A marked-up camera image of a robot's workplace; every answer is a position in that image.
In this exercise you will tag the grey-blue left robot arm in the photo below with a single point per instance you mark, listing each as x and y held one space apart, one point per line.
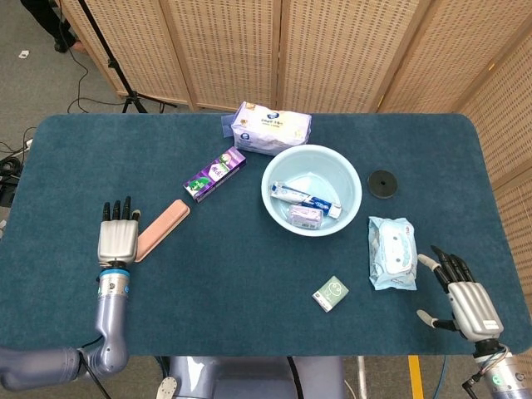
112 316

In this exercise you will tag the clear purple floss pick box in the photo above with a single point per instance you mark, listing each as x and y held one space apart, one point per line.
305 216

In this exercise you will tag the white table leg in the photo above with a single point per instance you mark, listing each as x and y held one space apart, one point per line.
362 374

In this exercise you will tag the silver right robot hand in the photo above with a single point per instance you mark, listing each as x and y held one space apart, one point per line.
474 307

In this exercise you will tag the black floor equipment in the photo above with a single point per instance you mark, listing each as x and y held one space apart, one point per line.
8 166

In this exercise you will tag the green white pocket tissue pack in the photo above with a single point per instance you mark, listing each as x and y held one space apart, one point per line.
330 293

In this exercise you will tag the blue white toothpaste tube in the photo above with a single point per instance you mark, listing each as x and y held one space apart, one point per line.
322 204

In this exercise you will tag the light blue wet wipes pack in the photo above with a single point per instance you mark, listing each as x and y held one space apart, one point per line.
392 253

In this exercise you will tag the grey-blue robot torso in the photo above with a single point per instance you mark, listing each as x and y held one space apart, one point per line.
249 378

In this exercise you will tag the wicker folding screen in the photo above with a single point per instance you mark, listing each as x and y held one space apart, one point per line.
332 50

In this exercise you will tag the pink toothbrush case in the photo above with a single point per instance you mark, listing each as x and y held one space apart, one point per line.
162 230

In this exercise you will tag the black tripod stand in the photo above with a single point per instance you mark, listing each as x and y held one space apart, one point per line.
110 62

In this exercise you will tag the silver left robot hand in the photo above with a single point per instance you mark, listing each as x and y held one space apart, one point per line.
118 241

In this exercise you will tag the light blue plastic basin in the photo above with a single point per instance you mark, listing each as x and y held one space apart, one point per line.
316 166

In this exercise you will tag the purple white tissue pack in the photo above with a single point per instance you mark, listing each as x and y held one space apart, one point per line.
270 129

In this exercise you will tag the black round disc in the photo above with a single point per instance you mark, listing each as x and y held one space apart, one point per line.
382 183

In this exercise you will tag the purple green toothpaste box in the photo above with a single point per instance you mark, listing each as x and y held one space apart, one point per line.
214 174

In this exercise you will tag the teal table cloth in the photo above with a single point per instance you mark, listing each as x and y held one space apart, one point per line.
249 270

